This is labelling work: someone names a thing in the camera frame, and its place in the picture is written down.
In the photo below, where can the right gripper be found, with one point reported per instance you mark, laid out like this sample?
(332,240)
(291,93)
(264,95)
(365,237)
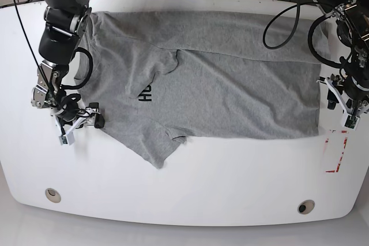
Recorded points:
(71,118)

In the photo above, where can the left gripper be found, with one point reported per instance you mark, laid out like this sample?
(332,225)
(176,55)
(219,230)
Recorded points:
(335,96)

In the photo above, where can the grey t-shirt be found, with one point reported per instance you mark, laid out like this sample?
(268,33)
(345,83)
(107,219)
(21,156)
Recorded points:
(162,77)

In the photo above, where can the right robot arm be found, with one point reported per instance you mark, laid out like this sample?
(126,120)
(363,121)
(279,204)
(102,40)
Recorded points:
(66,23)

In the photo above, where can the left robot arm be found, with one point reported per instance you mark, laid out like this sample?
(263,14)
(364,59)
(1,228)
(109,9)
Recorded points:
(352,31)

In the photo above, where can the red tape rectangle marking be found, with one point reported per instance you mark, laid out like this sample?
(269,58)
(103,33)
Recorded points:
(334,149)

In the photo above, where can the left table grommet hole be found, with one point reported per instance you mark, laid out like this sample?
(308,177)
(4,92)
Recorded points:
(52,195)

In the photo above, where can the table grommet hole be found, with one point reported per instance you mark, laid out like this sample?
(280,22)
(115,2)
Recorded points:
(306,207)
(52,195)

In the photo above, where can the right table grommet hole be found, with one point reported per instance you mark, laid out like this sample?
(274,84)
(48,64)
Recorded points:
(306,207)

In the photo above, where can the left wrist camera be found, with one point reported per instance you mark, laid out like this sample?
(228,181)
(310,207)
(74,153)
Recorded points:
(350,121)

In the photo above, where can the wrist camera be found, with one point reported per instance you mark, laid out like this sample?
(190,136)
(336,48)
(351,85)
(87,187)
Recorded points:
(67,139)
(350,121)

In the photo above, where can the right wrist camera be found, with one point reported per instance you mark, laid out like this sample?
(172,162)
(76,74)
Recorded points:
(67,139)

